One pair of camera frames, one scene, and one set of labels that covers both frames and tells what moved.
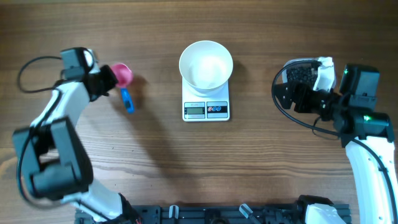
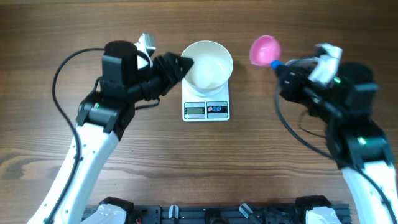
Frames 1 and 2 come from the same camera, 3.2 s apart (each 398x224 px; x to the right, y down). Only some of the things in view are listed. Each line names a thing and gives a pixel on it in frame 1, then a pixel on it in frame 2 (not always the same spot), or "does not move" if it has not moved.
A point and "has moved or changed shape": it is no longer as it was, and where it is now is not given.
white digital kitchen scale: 197,108 does not move
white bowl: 206,67 does not move
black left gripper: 112,78 → 171,74
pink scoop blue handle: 125,78 has moved or changed shape
